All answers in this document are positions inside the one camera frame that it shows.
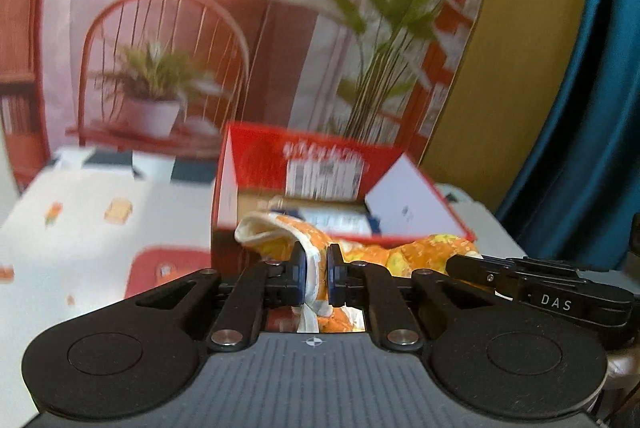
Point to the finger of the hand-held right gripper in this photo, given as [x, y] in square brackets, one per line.
[475, 270]

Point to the blue curtain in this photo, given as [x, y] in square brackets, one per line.
[590, 108]

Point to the white printed tablecloth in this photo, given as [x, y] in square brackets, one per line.
[90, 228]

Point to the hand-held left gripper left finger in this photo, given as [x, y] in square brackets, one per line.
[298, 270]

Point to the white and blue packet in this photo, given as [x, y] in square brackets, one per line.
[335, 220]

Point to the red strawberry print box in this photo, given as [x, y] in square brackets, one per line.
[260, 158]

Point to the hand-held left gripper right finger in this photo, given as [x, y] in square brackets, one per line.
[334, 275]

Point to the printed room scene backdrop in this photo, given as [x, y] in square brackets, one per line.
[200, 8]

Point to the orange floral cloth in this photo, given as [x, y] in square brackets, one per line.
[425, 253]

